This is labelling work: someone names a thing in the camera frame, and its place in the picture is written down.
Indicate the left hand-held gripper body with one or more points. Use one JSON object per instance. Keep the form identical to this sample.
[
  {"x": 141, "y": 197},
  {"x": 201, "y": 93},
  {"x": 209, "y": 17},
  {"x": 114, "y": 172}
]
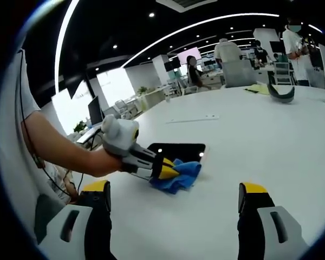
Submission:
[{"x": 119, "y": 135}]

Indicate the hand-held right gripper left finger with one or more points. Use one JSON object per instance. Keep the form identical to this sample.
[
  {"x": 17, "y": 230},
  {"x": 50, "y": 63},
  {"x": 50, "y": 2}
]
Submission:
[{"x": 75, "y": 230}]

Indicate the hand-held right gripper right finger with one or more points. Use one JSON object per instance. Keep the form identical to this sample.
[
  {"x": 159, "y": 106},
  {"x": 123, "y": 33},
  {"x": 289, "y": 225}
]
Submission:
[{"x": 260, "y": 230}]

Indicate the blue cleaning cloth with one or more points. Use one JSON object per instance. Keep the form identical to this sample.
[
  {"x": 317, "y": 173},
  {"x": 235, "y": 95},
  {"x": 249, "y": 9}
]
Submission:
[{"x": 184, "y": 176}]

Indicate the white slanted tray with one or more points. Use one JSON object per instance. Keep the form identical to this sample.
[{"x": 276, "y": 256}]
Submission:
[{"x": 88, "y": 135}]

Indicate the grey fabric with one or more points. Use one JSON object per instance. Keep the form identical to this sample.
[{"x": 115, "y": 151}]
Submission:
[{"x": 46, "y": 216}]

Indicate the black computer monitor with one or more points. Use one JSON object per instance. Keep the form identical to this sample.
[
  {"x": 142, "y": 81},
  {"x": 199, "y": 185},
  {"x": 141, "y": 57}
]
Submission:
[{"x": 94, "y": 111}]

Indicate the green potted plant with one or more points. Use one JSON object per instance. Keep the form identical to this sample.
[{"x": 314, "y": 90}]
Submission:
[
  {"x": 142, "y": 90},
  {"x": 80, "y": 126}
]

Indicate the hanging black screen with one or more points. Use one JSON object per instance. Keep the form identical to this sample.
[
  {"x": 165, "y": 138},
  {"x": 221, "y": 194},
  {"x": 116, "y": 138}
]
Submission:
[{"x": 73, "y": 86}]

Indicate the curved ceiling light strip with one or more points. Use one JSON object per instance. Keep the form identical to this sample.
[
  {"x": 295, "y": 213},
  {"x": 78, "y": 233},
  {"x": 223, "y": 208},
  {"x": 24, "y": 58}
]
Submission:
[
  {"x": 57, "y": 78},
  {"x": 233, "y": 15}
]

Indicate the person's white shirt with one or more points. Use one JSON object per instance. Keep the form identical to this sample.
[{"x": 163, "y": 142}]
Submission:
[{"x": 10, "y": 135}]

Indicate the grey office chair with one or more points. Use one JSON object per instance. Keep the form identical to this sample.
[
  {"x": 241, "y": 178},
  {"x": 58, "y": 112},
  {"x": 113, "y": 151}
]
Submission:
[{"x": 238, "y": 74}]

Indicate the yellow paper sheet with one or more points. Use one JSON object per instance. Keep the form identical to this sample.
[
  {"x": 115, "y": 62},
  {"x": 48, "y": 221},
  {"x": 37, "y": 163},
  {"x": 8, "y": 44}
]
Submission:
[{"x": 258, "y": 88}]

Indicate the curved grey black band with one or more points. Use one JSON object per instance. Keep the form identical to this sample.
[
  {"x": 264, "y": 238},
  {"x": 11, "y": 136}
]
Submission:
[{"x": 280, "y": 98}]

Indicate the white ceiling air vent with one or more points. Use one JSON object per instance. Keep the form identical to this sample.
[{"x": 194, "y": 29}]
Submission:
[{"x": 187, "y": 4}]

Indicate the white mesh office chair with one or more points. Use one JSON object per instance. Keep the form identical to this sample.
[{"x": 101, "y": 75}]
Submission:
[{"x": 283, "y": 73}]

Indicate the pink wall screen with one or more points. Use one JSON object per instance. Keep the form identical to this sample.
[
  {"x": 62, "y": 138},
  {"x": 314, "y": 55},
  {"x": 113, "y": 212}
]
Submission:
[{"x": 188, "y": 52}]

